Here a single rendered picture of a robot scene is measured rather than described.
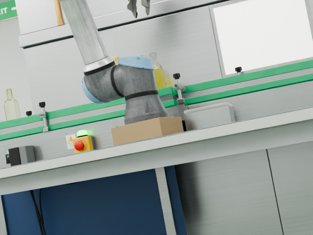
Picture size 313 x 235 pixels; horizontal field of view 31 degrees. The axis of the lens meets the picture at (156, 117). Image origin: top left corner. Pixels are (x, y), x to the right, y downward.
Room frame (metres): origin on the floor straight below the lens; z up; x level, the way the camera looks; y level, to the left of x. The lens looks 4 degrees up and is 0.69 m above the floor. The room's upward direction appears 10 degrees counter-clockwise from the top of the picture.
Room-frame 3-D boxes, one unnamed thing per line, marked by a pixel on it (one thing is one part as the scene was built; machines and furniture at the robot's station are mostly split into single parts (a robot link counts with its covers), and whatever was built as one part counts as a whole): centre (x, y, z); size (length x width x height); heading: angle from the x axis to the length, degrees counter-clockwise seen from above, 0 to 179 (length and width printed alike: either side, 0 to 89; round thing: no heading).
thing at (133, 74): (1.96, 0.04, 0.98); 0.13 x 0.12 x 0.14; 59
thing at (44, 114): (2.44, 0.48, 0.94); 0.07 x 0.04 x 0.13; 168
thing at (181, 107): (2.38, -0.12, 0.85); 0.09 x 0.04 x 0.07; 168
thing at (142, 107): (1.95, 0.04, 0.86); 0.15 x 0.15 x 0.10
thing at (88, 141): (2.38, 0.32, 0.79); 0.07 x 0.07 x 0.07; 78
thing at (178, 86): (2.36, -0.12, 0.95); 0.17 x 0.03 x 0.12; 168
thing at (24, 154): (2.44, 0.59, 0.79); 0.08 x 0.08 x 0.08; 78
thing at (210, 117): (2.26, -0.21, 0.79); 0.27 x 0.17 x 0.08; 168
